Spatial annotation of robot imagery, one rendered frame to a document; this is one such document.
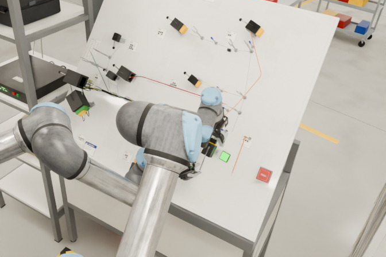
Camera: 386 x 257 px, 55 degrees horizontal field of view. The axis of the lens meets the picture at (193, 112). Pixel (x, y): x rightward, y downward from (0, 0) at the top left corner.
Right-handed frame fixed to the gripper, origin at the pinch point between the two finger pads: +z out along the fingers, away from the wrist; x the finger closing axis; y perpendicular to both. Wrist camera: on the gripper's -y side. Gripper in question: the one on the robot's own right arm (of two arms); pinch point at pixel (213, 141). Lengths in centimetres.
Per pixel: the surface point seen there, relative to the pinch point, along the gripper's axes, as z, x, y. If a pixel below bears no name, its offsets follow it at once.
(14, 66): 12, 126, -13
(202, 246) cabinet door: 43, -12, -34
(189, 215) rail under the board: 21.9, -4.0, -28.4
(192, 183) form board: 15.9, 1.8, -16.4
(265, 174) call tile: 4.4, -25.6, 0.1
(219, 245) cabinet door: 36, -20, -30
